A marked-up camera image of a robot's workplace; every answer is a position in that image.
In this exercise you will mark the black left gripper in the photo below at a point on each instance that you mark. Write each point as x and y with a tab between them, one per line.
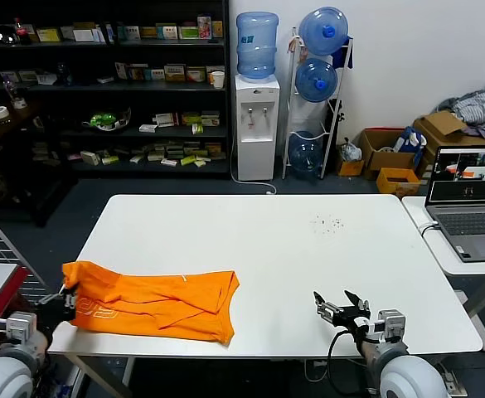
53	319

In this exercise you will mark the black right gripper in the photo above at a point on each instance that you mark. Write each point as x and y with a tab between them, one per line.
352	318

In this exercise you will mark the orange t-shirt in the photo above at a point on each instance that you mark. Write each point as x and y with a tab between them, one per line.
151	302

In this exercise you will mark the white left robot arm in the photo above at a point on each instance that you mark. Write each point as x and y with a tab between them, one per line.
6	373

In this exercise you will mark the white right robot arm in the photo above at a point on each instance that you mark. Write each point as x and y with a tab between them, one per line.
408	377

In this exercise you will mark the grey pile of clothes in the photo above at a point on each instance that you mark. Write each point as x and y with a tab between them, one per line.
476	108

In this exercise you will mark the scattered dark crumbs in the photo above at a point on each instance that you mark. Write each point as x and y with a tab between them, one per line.
329	224

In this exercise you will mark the small white side table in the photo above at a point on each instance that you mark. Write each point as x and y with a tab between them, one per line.
441	257

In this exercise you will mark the large white table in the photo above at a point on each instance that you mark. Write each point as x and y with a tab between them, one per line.
246	240

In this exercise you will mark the white power strip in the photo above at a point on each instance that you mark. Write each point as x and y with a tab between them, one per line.
453	381

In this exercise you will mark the small yellow cardboard box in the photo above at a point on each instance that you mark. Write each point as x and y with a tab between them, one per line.
397	180

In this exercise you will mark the small brown cardboard box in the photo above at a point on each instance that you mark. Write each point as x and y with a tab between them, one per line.
350	168

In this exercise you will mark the grey open laptop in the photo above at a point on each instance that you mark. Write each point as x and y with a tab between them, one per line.
466	219

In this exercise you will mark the open brown cardboard box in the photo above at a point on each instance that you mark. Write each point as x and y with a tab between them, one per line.
381	159

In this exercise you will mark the white plastic bag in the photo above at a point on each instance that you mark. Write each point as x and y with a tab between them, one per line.
351	151

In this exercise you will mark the blue water jug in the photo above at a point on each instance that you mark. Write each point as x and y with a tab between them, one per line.
305	151
316	81
323	31
256	45

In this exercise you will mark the blue and white bag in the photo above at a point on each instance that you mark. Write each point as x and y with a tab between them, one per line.
410	141

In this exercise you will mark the green and white bowl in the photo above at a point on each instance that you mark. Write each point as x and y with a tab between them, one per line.
105	121

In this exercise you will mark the white metal jug rack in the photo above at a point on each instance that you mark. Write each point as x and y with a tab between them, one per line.
333	124

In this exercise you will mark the white water dispenser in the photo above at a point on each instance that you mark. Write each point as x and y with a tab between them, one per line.
256	145

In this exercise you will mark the black tripod stand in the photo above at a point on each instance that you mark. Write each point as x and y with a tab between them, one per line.
338	120

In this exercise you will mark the small white flat box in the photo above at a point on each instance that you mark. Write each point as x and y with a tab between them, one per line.
148	128

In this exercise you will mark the red and white box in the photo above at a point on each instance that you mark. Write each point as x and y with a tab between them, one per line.
166	120

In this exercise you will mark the large brown cardboard box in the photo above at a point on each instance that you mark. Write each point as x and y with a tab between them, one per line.
445	124

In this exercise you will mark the clear plastic bottle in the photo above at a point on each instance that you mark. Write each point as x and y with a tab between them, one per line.
15	95

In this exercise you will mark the black shelf unit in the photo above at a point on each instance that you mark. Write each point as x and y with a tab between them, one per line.
101	91

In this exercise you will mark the tan medicine box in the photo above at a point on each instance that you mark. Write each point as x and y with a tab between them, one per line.
174	72

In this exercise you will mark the white paper cup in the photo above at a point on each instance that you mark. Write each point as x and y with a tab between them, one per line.
217	80

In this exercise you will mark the pink cloth strip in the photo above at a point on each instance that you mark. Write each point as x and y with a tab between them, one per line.
298	43

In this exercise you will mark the cola bottle red label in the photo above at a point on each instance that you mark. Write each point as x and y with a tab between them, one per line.
20	33

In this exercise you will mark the clear glass globe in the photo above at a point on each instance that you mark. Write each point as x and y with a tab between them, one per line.
5	35

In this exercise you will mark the pink patterned carton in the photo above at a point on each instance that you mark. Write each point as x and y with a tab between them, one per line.
204	28

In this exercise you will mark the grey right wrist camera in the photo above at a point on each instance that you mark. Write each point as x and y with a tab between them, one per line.
390	325

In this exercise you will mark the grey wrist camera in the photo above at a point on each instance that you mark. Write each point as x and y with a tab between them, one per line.
390	325
18	325

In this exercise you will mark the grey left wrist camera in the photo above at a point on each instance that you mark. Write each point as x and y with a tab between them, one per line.
18	325

